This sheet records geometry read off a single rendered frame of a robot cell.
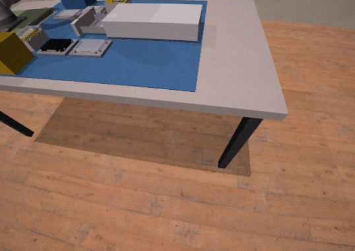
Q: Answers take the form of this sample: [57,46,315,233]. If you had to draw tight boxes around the blue bench mat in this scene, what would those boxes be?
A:
[0,0,207,92]

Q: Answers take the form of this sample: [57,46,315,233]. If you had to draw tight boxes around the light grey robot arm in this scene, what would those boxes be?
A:
[0,0,27,32]

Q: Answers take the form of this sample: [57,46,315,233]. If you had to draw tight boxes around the olive-brown open-top bin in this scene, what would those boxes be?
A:
[0,32,35,75]

